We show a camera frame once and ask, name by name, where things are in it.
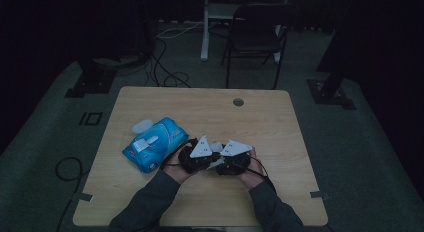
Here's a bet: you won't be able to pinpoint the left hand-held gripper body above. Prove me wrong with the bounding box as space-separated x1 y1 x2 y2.
178 134 222 175

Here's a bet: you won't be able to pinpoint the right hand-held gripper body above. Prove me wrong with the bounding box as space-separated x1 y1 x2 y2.
214 139 254 177

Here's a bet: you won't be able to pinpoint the white wet wipe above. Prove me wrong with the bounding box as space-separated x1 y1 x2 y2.
205 140 226 171

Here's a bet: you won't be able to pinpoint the blue wet wipes pack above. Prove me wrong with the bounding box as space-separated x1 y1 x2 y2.
121 116 190 174

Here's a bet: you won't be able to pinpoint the person's right hand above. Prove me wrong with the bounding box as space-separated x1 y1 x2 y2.
237 146 268 190

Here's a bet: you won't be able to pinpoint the person's left hand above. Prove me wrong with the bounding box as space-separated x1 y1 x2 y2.
162 147 195 185

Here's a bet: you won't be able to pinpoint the grey tape strip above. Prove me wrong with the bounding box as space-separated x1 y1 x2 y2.
70 191 94 203
309 190 331 201

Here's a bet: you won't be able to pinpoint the black stand base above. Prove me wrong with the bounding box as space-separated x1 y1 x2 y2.
64 56 118 100
306 0 358 111

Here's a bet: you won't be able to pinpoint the black folding chair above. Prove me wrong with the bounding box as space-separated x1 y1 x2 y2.
220 3 302 90

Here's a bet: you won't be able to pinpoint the left hand-held gripper cable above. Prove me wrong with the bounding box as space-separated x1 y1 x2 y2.
160 137 199 170

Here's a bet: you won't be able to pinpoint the hand-held gripper cable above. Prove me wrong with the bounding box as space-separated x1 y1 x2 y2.
160 137 199 170
233 155 278 195

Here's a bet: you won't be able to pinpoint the right hand-held gripper cable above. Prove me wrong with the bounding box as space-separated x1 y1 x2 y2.
233 155 278 195

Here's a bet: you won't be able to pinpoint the black floor cables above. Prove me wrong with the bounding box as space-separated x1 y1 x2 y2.
143 36 193 90

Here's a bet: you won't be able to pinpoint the white desk frame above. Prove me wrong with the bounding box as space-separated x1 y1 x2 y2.
199 0 292 64

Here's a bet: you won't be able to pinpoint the white floor cable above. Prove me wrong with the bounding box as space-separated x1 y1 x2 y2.
155 20 205 40

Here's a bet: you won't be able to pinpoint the black looped floor cable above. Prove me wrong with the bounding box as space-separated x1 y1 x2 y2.
54 156 91 232

